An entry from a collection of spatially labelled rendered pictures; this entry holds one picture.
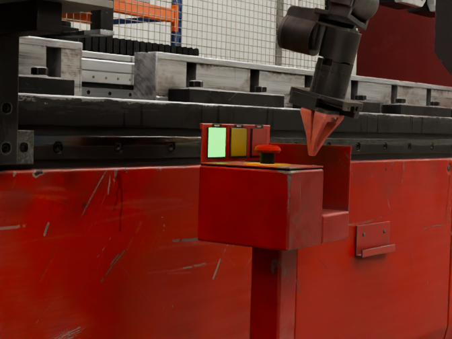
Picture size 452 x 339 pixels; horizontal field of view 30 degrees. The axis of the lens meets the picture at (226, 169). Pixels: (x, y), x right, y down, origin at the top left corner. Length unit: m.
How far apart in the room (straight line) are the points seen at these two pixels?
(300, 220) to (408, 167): 0.92
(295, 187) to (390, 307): 0.94
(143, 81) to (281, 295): 0.51
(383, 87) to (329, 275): 0.61
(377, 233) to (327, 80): 0.76
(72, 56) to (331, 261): 0.75
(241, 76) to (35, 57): 0.53
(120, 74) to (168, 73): 0.28
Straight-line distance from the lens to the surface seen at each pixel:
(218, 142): 1.31
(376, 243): 2.00
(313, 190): 1.26
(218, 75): 1.71
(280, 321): 1.32
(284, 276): 1.32
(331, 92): 1.31
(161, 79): 1.58
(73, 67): 1.44
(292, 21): 1.35
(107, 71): 1.84
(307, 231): 1.25
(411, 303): 2.20
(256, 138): 1.40
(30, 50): 1.39
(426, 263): 2.25
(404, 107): 2.23
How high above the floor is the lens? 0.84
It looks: 3 degrees down
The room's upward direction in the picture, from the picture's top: 2 degrees clockwise
